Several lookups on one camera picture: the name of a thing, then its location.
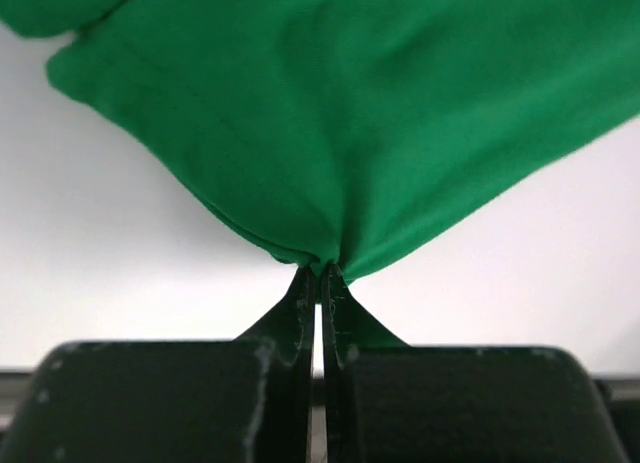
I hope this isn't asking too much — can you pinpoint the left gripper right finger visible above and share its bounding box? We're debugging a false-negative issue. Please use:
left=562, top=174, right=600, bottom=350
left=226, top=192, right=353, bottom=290
left=319, top=266, right=629, bottom=462

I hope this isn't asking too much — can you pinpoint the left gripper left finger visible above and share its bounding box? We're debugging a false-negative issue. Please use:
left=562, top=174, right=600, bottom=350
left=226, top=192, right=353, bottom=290
left=1, top=268, right=316, bottom=463

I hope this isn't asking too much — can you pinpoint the green t shirt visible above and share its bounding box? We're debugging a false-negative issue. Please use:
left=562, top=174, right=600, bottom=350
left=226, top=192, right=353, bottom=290
left=1, top=0, right=639, bottom=280

